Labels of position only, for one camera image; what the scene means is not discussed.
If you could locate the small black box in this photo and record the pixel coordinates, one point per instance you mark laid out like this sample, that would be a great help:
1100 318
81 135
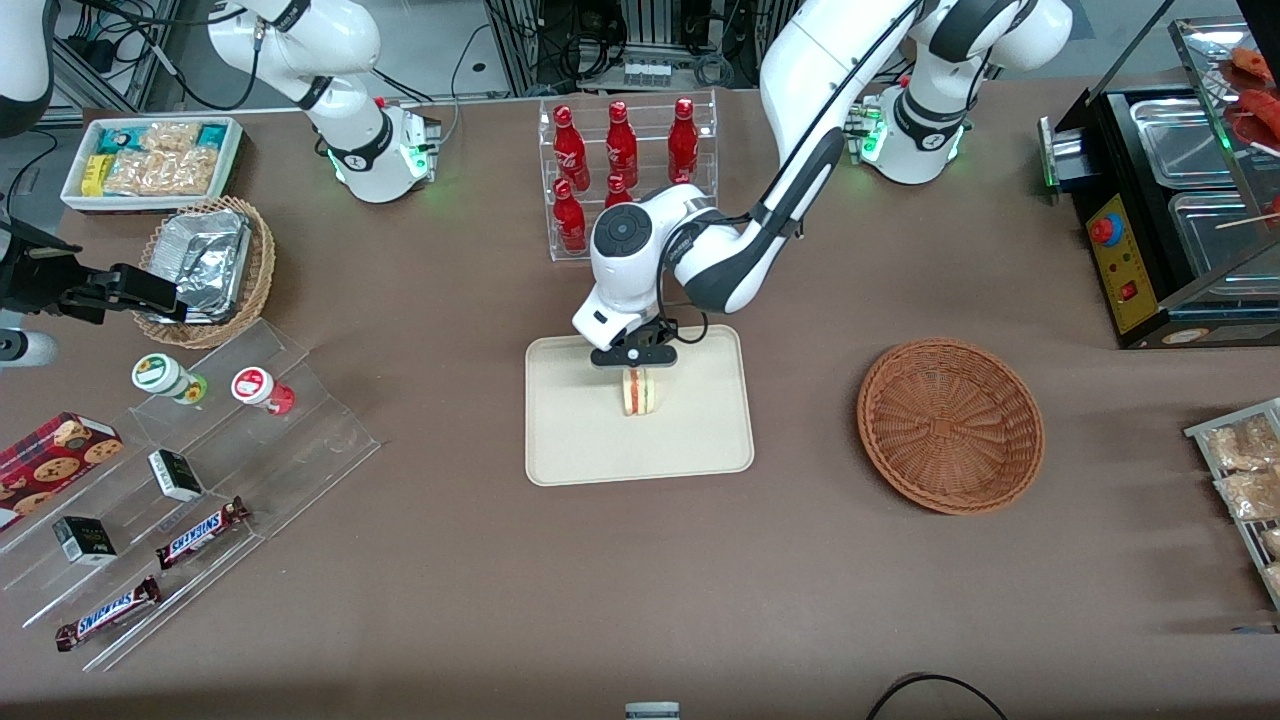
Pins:
85 540
175 476

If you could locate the red plaid cookie box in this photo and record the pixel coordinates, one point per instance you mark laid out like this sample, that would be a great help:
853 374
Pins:
55 460

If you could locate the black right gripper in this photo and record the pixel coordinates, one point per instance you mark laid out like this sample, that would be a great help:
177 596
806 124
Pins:
38 277

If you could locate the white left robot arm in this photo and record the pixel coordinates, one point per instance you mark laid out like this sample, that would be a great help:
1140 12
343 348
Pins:
800 80

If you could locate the silver foil container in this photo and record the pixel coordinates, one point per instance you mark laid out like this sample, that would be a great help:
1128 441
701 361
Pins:
205 255

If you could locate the steel warmer pan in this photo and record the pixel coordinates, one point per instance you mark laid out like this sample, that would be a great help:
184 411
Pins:
1180 140
1220 255

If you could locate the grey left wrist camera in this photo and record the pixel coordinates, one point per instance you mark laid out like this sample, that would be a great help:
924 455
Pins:
615 356

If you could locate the light tan wicker basket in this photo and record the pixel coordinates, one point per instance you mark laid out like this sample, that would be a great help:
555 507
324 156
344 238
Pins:
262 270

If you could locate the aluminium frame rack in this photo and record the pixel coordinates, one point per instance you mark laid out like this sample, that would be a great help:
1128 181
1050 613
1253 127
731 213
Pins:
640 30

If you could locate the yellow snack pack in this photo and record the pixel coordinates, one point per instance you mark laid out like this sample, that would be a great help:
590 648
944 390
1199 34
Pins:
95 175

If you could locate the round brown wicker basket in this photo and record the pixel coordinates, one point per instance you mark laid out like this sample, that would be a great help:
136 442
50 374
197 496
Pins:
950 430

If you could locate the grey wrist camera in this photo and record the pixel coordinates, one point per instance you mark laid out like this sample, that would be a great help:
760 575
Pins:
615 356
25 350

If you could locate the clear acrylic bottle rack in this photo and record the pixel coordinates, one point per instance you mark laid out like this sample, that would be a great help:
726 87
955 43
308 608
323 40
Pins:
648 140

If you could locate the small grey device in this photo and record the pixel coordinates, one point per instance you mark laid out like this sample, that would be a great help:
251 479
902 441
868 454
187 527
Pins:
652 712

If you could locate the white plastic snack bin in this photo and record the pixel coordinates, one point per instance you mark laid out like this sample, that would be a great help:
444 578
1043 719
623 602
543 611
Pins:
70 195

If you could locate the teal snack pack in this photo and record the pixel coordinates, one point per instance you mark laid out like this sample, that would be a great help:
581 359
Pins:
120 140
213 136

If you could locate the clear rice cracker bag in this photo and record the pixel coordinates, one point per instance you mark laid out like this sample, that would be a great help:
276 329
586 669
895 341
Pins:
135 173
170 136
192 172

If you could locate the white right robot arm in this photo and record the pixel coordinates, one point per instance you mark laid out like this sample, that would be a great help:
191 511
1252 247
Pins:
340 40

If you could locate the beige plastic tray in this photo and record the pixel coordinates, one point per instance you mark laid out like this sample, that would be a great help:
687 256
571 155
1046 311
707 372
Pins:
700 430

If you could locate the green cup with white lid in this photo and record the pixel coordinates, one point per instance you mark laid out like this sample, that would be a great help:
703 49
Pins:
158 373

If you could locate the red cola bottle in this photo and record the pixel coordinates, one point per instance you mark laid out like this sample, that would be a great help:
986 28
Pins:
618 190
570 222
621 145
570 150
683 140

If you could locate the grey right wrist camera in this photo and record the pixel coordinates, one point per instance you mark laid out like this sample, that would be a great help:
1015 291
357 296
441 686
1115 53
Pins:
25 350

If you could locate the clear bagged snack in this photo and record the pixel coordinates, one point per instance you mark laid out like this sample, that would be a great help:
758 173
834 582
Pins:
1272 542
1250 494
1274 580
1240 443

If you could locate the white power strip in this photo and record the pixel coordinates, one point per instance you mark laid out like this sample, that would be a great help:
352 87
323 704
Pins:
647 72

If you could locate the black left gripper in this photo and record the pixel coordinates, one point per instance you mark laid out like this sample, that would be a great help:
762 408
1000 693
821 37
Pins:
660 336

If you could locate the Snickers chocolate bar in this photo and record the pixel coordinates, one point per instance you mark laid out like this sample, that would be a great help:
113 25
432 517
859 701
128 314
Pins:
200 534
108 614

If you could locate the black food warmer case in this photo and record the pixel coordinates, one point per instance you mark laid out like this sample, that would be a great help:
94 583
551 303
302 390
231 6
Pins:
1125 270

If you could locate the clear acrylic stepped display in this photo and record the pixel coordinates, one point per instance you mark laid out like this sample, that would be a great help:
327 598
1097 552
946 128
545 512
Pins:
300 440

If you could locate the red sausage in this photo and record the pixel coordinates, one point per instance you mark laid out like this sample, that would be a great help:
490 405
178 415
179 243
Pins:
1252 62
1262 118

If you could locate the red cup with white lid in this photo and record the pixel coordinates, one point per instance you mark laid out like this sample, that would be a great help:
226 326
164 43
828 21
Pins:
254 386

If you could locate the triangular sandwich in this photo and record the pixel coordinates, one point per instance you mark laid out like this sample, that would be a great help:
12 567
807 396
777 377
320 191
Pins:
641 395

